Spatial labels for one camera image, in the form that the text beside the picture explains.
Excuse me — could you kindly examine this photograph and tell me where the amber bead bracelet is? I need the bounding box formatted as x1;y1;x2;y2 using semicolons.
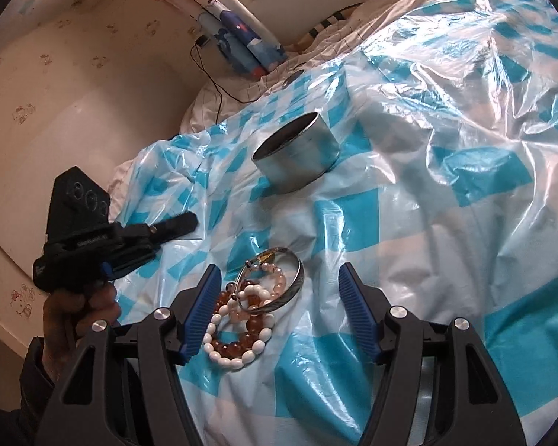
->
211;282;262;359

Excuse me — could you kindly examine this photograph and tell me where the person's left forearm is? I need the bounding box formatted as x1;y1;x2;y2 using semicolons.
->
0;337;59;446

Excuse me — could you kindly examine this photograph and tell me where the blue cartoon curtain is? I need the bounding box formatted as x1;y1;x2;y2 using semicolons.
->
198;2;289;80

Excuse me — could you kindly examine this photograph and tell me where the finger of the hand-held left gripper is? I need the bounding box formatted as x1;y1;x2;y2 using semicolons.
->
100;250;160;278
153;210;199;245

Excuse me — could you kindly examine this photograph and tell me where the person's left hand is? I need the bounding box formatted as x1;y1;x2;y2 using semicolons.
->
42;282;122;373

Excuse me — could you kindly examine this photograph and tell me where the blue checked plastic sheet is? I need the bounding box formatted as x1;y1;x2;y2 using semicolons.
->
107;0;558;446

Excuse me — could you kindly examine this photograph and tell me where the white duvet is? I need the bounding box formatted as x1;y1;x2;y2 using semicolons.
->
107;0;489;196

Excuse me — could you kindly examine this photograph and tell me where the black charger cable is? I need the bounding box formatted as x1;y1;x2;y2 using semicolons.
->
189;42;256;124

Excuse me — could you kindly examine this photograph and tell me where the white oval bead bracelet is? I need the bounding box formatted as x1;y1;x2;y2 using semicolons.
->
203;283;276;372

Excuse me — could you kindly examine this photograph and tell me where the striped pillow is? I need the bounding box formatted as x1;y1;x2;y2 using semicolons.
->
307;4;363;38

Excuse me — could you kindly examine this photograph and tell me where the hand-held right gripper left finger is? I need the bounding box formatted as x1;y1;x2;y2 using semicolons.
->
39;264;223;446

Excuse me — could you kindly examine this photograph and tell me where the white window ledge panel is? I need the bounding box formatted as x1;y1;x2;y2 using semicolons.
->
242;0;368;45

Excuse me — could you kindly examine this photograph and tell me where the round metal tin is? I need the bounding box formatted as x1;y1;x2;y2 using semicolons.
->
251;111;341;194

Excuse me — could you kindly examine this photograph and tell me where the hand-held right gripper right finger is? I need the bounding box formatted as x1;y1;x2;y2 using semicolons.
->
337;261;524;446

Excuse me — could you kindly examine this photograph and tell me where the pink bead bracelet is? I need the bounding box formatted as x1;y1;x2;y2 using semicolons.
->
235;261;288;322

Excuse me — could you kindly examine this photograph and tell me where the silver bangle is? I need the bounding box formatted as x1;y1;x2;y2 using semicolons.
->
235;247;304;315

